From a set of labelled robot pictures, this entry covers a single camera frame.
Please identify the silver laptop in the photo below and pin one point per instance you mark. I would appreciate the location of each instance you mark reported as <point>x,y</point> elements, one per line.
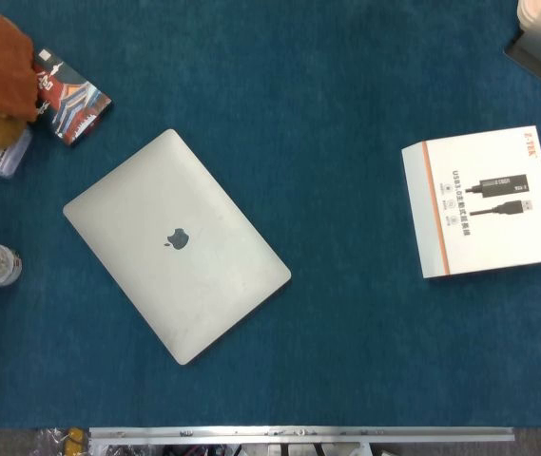
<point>132,214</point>

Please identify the clear plastic labelled case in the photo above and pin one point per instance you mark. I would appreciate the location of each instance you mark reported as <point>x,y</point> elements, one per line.
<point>1,164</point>

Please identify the colourful printed card box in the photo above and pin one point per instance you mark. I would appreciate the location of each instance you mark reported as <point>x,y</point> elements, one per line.
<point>75,109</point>

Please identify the crinkled clear plastic bag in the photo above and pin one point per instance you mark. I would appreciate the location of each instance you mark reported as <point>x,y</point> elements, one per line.
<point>46,442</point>

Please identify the teal felt table mat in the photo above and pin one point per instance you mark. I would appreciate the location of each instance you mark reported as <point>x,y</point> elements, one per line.
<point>298,71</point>

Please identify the white stacked plastic containers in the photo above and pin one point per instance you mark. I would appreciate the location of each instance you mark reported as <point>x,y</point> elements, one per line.
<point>531,9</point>

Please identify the aluminium frame rail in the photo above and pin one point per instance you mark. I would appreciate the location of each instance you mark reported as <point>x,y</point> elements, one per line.
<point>298,434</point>

